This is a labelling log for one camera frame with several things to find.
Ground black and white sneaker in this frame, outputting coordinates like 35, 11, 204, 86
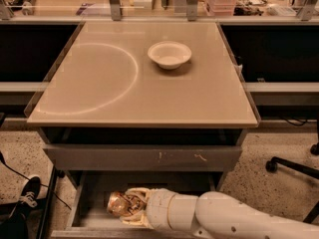
10, 175, 41, 219

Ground grey metal post left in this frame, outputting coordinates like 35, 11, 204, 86
109, 0, 122, 21

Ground open middle drawer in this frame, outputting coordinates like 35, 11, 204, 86
51, 171, 226, 239

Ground black office chair base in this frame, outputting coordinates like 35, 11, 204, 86
265, 119, 319, 224

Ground grey metal post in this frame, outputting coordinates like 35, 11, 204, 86
109, 0, 122, 21
186, 0, 198, 21

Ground grey metal post right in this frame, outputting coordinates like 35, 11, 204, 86
186, 0, 198, 21

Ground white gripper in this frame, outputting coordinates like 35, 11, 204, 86
120, 187, 175, 230

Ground closed top drawer front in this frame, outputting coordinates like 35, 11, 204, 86
44, 144, 242, 171

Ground black floor cable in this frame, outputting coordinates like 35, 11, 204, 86
0, 151, 73, 211

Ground white paper bowl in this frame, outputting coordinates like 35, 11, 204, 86
148, 41, 192, 70

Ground grey drawer cabinet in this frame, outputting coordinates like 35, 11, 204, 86
23, 19, 262, 239

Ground orange soda can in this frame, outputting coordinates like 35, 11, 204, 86
107, 191, 146, 217

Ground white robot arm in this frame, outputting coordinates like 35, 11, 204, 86
122, 188, 319, 239

